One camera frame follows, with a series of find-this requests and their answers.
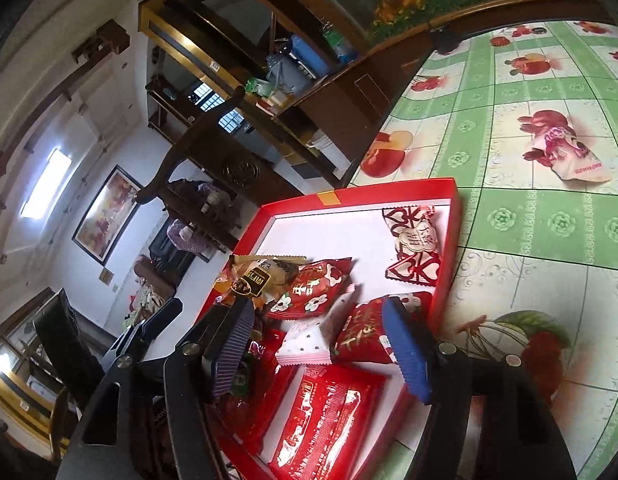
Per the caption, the ceiling light panel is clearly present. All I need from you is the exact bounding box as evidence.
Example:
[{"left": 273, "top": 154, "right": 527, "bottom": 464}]
[{"left": 19, "top": 147, "right": 72, "bottom": 220}]

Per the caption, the framed wall painting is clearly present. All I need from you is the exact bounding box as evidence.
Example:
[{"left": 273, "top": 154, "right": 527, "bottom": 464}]
[{"left": 72, "top": 164, "right": 144, "bottom": 267}]

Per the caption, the green plastic bottle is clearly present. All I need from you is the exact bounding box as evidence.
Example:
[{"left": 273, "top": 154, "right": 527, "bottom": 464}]
[{"left": 321, "top": 22, "right": 357, "bottom": 63}]

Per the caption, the red white flower snack packet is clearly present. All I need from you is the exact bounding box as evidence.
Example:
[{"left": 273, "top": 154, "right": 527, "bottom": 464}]
[
  {"left": 266, "top": 257, "right": 355, "bottom": 321},
  {"left": 334, "top": 291, "right": 435, "bottom": 365}
]

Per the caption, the brown gold snack packet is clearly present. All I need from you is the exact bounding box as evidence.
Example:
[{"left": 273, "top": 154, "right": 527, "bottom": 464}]
[{"left": 214, "top": 254, "right": 307, "bottom": 311}]

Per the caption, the red heart pattern snack packet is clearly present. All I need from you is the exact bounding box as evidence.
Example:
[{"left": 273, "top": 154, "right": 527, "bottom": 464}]
[{"left": 381, "top": 205, "right": 442, "bottom": 287}]

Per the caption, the white dotted snack packet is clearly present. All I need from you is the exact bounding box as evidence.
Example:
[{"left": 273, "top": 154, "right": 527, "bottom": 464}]
[{"left": 275, "top": 285, "right": 357, "bottom": 366}]

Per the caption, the green label snack packet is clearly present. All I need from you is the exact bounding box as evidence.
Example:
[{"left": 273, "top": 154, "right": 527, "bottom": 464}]
[{"left": 231, "top": 340, "right": 255, "bottom": 396}]

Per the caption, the dark wooden cabinet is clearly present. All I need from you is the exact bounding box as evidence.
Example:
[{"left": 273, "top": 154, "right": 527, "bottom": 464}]
[{"left": 139, "top": 0, "right": 435, "bottom": 191}]

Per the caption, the white bucket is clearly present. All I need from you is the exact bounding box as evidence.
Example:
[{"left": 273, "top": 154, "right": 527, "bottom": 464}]
[{"left": 306, "top": 129, "right": 340, "bottom": 153}]

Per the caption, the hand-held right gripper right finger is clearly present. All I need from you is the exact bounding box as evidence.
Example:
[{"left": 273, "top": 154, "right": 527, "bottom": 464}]
[{"left": 381, "top": 297, "right": 577, "bottom": 480}]

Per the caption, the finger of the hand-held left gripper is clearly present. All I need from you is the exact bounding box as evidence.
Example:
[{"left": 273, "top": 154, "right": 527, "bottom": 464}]
[{"left": 102, "top": 297, "right": 184, "bottom": 358}]

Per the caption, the pink white snack packet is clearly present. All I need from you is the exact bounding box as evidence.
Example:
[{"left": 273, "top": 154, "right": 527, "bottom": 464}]
[{"left": 521, "top": 122, "right": 612, "bottom": 183}]

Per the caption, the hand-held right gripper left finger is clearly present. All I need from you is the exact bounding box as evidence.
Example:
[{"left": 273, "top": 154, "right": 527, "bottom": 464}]
[{"left": 56, "top": 297, "right": 257, "bottom": 480}]

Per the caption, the blue plastic container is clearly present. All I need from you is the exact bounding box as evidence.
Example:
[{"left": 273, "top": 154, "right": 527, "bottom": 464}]
[{"left": 286, "top": 35, "right": 330, "bottom": 78}]

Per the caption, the dark wooden chair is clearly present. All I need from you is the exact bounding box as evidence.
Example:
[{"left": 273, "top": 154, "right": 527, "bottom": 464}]
[{"left": 136, "top": 85, "right": 270, "bottom": 261}]

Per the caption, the dark sofa with cushions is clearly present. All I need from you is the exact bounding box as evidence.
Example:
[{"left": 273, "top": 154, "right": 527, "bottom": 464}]
[{"left": 134, "top": 180, "right": 230, "bottom": 301}]

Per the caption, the green fruit print tablecloth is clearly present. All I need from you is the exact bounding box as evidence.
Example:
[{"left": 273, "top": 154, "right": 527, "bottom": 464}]
[{"left": 346, "top": 19, "right": 618, "bottom": 480}]

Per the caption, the black table clamp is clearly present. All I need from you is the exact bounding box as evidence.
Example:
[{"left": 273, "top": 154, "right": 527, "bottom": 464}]
[{"left": 429, "top": 27, "right": 460, "bottom": 56}]

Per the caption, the large red snack packet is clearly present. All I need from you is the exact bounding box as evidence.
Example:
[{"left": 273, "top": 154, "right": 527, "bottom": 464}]
[{"left": 266, "top": 362, "right": 390, "bottom": 480}]

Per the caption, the red cardboard box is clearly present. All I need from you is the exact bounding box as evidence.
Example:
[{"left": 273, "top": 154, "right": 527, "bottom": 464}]
[{"left": 196, "top": 176, "right": 462, "bottom": 480}]

